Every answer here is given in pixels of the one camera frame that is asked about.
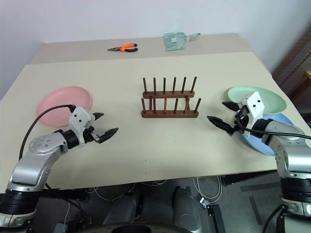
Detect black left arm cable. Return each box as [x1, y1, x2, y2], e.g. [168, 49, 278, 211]
[18, 104, 76, 162]

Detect orange handled pliers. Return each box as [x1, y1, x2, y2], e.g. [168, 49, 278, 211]
[107, 43, 139, 53]

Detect blue plate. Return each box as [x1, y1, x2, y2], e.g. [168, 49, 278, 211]
[239, 113, 296, 157]

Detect black table frame bar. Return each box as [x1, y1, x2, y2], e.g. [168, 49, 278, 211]
[221, 171, 279, 187]
[37, 188, 89, 202]

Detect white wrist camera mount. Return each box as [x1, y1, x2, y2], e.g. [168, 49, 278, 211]
[67, 106, 96, 147]
[242, 91, 265, 133]

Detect clear packet with teal item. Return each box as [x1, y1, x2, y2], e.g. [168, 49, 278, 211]
[163, 31, 190, 52]

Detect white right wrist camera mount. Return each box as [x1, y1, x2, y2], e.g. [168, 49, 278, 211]
[242, 91, 265, 133]

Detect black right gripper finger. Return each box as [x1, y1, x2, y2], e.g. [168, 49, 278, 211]
[222, 101, 242, 113]
[207, 116, 232, 133]

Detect dark grey rounded shape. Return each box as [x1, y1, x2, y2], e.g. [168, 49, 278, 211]
[172, 186, 203, 233]
[103, 191, 142, 225]

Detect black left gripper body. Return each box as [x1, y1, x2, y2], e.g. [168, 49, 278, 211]
[81, 125, 102, 146]

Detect brown wooden furniture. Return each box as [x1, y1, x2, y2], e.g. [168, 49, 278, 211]
[271, 23, 311, 115]

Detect white cable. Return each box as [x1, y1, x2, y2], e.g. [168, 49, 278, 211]
[192, 175, 224, 203]
[91, 180, 168, 199]

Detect green plate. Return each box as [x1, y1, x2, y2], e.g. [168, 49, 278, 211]
[227, 85, 288, 115]

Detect wooden dish rack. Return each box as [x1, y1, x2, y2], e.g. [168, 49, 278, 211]
[140, 76, 202, 119]

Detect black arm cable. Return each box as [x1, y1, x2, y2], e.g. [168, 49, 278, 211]
[234, 108, 311, 140]
[18, 104, 76, 162]

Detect black metal bracket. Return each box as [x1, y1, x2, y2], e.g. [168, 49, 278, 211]
[206, 204, 226, 233]

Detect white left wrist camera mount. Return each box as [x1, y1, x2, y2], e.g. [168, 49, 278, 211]
[67, 106, 96, 147]

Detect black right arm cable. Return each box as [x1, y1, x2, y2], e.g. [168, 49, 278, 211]
[234, 108, 311, 140]

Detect pink plate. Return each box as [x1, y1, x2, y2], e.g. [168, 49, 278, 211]
[35, 86, 94, 128]

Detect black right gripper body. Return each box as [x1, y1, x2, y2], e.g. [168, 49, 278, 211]
[227, 105, 251, 136]

